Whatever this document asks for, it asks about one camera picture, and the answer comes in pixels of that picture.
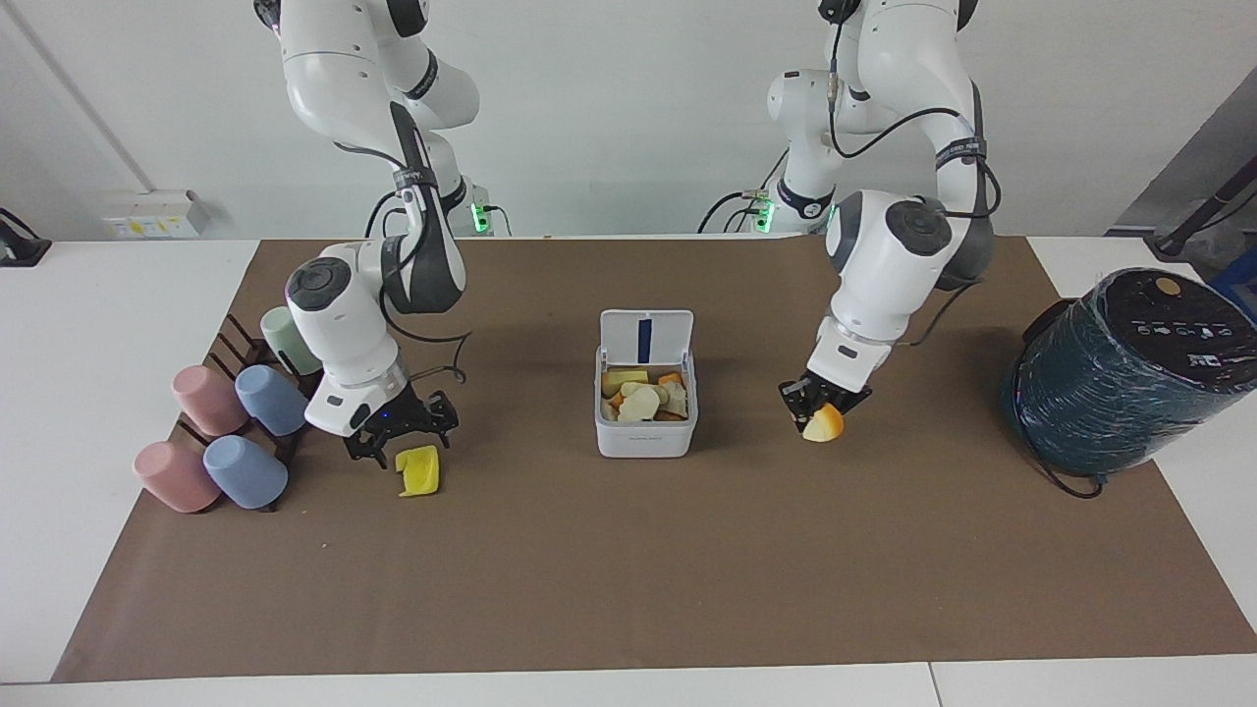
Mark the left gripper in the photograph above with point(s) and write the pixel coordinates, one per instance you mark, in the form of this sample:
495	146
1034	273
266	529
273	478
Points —
835	386

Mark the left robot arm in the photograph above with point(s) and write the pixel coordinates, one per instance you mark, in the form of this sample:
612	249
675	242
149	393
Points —
889	255

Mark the blue cup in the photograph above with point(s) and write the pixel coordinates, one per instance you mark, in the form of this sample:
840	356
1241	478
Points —
270	401
244	473

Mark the black stand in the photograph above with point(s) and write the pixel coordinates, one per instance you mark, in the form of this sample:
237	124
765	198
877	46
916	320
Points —
20	245
1193	228

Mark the green cup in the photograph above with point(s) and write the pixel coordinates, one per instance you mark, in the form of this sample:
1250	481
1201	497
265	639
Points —
285	339

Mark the white wall box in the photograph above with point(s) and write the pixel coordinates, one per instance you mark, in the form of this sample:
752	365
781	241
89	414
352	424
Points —
152	216

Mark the orange yellow trash piece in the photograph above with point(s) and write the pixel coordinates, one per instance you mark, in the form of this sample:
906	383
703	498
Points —
825	424

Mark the dark brown cup rack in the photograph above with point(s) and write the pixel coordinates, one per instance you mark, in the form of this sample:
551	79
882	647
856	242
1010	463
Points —
250	352

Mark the black cylinder wrapped in film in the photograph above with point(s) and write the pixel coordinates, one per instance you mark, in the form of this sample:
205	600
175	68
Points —
1110	383

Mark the white bin with lid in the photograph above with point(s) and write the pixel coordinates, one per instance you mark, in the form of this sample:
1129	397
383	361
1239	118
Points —
646	437

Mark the pink cup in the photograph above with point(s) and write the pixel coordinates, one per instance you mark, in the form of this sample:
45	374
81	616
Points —
175	476
208	401

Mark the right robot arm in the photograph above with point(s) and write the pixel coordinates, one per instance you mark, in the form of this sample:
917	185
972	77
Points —
339	334

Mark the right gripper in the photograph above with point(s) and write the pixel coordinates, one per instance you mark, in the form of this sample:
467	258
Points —
395	416

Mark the yellow sponge piece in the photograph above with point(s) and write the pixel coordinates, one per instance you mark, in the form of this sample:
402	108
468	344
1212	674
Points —
420	473

